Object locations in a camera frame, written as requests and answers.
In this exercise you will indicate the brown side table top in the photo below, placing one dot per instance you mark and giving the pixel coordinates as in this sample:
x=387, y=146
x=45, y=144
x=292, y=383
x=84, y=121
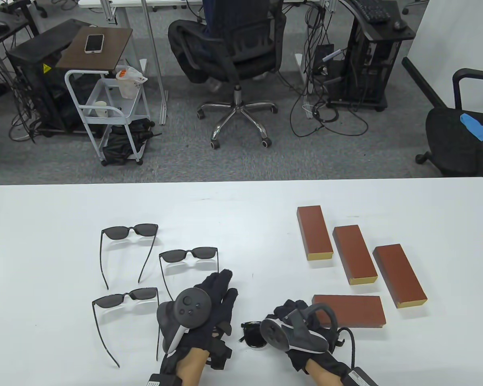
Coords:
x=112, y=44

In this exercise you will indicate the person's left hand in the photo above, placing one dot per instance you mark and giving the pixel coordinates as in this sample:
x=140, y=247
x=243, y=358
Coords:
x=223, y=297

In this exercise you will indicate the white utility cart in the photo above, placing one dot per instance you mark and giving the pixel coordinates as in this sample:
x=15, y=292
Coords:
x=75, y=100

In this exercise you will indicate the black sunglasses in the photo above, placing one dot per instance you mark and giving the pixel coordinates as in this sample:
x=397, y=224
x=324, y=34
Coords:
x=108, y=300
x=116, y=232
x=175, y=255
x=253, y=335

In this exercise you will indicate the black armchair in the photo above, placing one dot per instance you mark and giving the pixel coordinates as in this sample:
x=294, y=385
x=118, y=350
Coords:
x=451, y=136

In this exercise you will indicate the black keyboard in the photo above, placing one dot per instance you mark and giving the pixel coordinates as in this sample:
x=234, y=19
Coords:
x=372, y=11

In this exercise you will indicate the grey tracking controller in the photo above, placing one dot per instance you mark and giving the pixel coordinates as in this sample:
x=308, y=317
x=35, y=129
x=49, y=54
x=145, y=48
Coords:
x=273, y=333
x=193, y=306

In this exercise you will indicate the black wrist battery pack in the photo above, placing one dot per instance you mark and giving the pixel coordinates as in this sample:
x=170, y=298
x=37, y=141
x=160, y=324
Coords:
x=360, y=378
x=163, y=381

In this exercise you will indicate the person's left forearm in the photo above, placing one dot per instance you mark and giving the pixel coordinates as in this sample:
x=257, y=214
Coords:
x=191, y=368

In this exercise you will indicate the silver aluminium post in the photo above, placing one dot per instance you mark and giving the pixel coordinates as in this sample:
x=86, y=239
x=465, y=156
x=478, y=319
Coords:
x=153, y=52

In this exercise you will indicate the person's right hand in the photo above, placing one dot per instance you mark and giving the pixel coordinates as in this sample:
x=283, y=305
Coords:
x=290, y=307

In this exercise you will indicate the white smartphone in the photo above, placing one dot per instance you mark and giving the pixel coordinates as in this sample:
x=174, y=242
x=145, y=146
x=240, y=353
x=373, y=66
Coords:
x=94, y=43

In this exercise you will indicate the white paper cup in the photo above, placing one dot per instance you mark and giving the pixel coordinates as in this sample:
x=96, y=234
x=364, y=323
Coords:
x=101, y=109

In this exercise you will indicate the person's right forearm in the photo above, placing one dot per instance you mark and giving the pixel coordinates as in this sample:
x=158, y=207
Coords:
x=324, y=376

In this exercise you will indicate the white plastic bag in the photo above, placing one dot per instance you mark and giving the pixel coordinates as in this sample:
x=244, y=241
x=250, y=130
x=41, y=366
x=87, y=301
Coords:
x=126, y=84

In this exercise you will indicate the brown sliding storage box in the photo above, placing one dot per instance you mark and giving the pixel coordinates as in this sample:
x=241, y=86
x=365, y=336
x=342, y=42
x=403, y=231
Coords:
x=398, y=273
x=314, y=231
x=354, y=253
x=358, y=309

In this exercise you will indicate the black mesh office chair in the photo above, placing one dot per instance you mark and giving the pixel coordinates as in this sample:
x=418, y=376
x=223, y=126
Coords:
x=257, y=40

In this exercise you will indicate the black computer tower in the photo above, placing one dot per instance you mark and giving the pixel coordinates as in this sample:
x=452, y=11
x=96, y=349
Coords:
x=362, y=68

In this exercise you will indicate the black computer cart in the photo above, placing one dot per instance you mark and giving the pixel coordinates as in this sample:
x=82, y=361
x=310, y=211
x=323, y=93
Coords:
x=386, y=34

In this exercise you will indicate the black equipment cabinet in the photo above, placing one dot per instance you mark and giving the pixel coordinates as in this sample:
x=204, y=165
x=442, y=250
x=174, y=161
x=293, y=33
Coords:
x=36, y=56

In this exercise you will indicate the black desk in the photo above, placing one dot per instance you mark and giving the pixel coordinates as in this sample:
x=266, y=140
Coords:
x=18, y=25

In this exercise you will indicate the black bag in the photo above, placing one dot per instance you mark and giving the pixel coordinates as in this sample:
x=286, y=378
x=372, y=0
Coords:
x=118, y=146

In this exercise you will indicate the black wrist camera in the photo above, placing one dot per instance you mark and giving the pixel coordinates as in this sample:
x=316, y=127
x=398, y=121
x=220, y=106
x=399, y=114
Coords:
x=221, y=356

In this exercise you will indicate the white partition board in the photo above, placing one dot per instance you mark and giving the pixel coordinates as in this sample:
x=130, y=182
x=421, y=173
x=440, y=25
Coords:
x=459, y=40

